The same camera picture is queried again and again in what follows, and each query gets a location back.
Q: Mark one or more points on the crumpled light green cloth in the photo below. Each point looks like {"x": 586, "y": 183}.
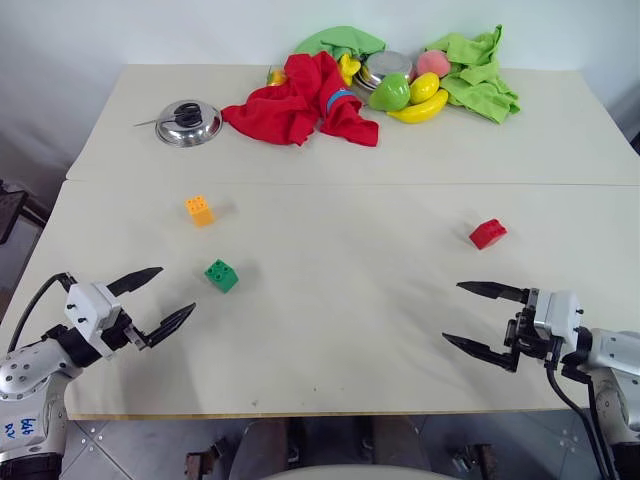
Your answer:
{"x": 480, "y": 85}

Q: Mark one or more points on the red cloth with blue band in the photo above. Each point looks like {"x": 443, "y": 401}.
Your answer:
{"x": 295, "y": 105}

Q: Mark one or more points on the smooth green cloth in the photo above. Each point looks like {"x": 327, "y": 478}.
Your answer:
{"x": 335, "y": 40}

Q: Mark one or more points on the orange toy fruit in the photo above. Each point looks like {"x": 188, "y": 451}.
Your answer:
{"x": 277, "y": 78}

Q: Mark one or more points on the dark object at wall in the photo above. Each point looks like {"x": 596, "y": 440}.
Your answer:
{"x": 635, "y": 137}

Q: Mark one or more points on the yellow toy building block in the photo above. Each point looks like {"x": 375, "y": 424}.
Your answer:
{"x": 200, "y": 212}

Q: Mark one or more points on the yellow toy lemon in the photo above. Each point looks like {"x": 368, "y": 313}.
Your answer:
{"x": 425, "y": 87}

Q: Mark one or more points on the green toy building block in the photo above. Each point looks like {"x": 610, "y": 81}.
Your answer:
{"x": 222, "y": 277}

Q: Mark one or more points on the black stand beside table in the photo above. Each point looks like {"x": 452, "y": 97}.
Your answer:
{"x": 11, "y": 210}

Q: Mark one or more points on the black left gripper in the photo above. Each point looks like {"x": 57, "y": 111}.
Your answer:
{"x": 120, "y": 335}

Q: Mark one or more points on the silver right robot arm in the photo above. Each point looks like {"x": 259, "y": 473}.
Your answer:
{"x": 616, "y": 350}

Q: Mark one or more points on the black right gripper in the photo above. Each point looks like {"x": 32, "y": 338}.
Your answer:
{"x": 522, "y": 332}

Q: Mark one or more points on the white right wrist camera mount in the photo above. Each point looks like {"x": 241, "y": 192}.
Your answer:
{"x": 557, "y": 312}

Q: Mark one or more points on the red toy building block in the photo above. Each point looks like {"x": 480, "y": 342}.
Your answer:
{"x": 487, "y": 234}

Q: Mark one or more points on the green toy pear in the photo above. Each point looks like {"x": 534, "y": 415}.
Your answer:
{"x": 390, "y": 95}

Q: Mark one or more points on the steel pot lid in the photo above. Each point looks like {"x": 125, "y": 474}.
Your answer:
{"x": 200, "y": 131}

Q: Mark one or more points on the pink toy peach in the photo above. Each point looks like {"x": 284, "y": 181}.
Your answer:
{"x": 431, "y": 64}

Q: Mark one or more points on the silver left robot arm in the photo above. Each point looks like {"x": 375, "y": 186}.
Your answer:
{"x": 25, "y": 370}

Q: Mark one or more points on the stacked steel bowls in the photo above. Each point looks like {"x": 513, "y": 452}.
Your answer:
{"x": 387, "y": 64}

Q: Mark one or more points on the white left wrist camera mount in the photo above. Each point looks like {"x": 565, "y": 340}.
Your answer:
{"x": 87, "y": 310}

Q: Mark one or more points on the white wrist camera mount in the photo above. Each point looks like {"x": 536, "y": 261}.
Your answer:
{"x": 87, "y": 310}
{"x": 557, "y": 312}

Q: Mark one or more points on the yellow toy banana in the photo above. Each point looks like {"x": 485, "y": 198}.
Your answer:
{"x": 420, "y": 112}

